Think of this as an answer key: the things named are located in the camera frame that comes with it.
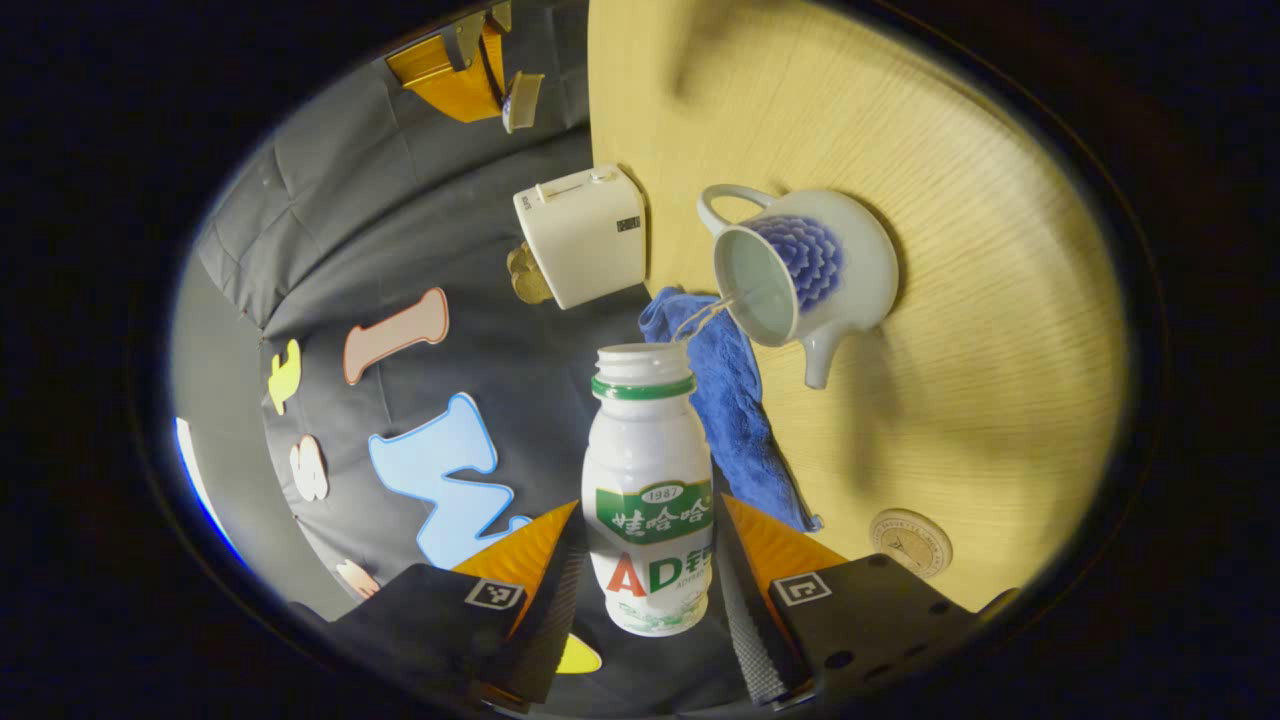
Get blue towel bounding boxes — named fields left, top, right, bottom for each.
left=639, top=287, right=824, bottom=533

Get white toaster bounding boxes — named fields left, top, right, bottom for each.
left=513, top=165, right=648, bottom=311

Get white plastic water bottle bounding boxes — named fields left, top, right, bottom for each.
left=582, top=343, right=715, bottom=638

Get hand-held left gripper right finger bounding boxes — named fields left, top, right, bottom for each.
left=713, top=493, right=976, bottom=711

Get white blue-patterned teacup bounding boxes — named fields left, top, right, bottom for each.
left=697, top=184, right=900, bottom=390

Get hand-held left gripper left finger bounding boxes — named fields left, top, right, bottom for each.
left=330, top=500, right=591, bottom=713

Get brown bread slice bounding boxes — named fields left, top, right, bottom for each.
left=505, top=243, right=554, bottom=306

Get black backdrop cloth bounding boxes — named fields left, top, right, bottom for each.
left=195, top=0, right=761, bottom=711

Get round woven coaster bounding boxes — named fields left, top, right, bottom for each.
left=869, top=508, right=954, bottom=580

